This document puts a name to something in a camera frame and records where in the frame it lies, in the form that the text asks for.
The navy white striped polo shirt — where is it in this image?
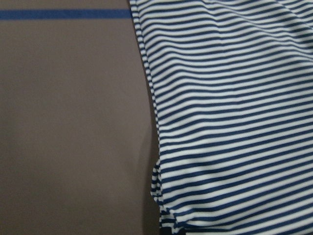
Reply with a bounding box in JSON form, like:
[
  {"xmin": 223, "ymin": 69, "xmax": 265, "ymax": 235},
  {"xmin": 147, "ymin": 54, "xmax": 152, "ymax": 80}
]
[{"xmin": 130, "ymin": 0, "xmax": 313, "ymax": 235}]

